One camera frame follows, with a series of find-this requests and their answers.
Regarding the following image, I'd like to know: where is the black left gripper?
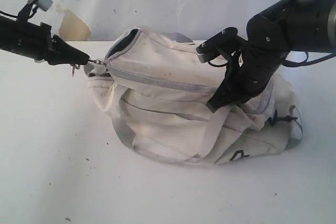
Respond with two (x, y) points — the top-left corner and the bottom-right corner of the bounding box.
(10, 22), (90, 66)

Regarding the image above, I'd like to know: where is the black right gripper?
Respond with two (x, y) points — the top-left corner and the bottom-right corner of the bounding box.
(206, 42), (286, 113)

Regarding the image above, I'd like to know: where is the white fabric backpack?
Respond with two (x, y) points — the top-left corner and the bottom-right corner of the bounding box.
(84, 27), (303, 165)

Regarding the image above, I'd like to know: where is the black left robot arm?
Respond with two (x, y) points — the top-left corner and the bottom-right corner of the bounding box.
(1, 16), (89, 66)

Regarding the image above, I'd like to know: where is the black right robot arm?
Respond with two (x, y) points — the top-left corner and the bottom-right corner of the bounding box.
(197, 0), (335, 112)

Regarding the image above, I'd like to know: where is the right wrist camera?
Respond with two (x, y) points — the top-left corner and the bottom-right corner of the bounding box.
(196, 27), (247, 63)

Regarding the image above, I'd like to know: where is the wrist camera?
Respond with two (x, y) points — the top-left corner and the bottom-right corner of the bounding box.
(196, 27), (247, 63)
(17, 0), (53, 21)

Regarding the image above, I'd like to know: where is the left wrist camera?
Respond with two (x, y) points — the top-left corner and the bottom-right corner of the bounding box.
(17, 0), (53, 21)

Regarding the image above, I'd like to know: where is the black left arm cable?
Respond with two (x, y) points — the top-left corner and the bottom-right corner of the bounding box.
(0, 10), (20, 20)

